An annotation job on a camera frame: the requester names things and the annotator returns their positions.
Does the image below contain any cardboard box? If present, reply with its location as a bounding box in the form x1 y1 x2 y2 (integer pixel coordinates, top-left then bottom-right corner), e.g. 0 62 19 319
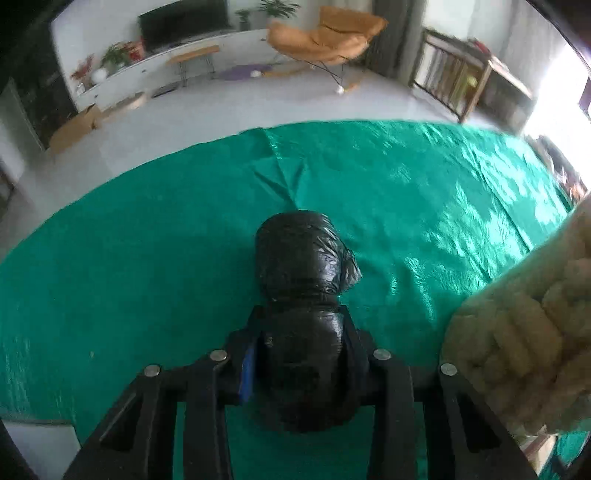
48 104 102 155

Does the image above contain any wooden rack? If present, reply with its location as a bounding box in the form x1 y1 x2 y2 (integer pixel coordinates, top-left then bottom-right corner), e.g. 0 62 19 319
411 28 534 123

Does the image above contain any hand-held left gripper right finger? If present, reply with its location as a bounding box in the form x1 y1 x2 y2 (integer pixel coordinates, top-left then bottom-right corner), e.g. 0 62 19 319
339 305 539 480

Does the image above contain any black television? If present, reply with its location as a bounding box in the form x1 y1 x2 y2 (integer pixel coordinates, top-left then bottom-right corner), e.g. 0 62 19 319
139 0 230 47

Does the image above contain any bag of cream puffed snacks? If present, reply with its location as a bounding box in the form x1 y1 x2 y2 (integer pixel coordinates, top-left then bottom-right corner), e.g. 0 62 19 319
438 194 591 437

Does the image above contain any colourful clutter pile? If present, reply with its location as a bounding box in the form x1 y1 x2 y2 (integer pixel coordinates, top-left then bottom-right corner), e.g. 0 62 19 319
531 134 587 199

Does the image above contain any black plastic bag bundle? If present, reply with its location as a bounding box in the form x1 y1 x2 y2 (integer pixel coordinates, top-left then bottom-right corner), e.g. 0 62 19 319
254 210 370 435

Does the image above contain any red flower plant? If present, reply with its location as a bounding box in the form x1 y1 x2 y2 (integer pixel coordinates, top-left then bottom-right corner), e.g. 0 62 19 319
71 55 95 88

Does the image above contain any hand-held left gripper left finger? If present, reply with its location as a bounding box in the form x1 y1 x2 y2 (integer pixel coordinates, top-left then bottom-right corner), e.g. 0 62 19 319
62 305 266 480

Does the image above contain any purple mat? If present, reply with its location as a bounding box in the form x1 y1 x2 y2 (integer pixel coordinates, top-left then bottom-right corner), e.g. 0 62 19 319
217 65 269 81

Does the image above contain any wooden bench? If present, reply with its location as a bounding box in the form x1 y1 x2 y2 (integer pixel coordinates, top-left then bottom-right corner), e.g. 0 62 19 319
167 45 220 86

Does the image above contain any white television cabinet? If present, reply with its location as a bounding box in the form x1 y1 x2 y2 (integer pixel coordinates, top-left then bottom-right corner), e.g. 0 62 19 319
76 28 278 109

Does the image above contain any leafy green houseplant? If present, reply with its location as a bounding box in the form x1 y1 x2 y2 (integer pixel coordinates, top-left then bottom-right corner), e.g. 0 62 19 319
259 0 301 19

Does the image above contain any green plant in red pot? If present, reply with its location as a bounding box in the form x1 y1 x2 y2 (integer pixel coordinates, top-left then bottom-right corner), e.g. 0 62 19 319
102 41 144 70

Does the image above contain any orange lounge chair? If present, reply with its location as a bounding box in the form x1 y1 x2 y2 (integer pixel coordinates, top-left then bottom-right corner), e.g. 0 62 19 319
268 4 389 93

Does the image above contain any white storage box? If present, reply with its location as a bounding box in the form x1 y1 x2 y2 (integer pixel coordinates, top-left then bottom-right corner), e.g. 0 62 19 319
0 418 81 480

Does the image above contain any dark grey curtain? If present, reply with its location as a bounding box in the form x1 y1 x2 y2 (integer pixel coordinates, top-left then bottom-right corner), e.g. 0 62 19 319
372 0 426 84

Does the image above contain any green cloth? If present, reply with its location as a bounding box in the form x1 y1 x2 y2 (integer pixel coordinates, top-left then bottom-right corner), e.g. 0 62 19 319
0 120 591 480

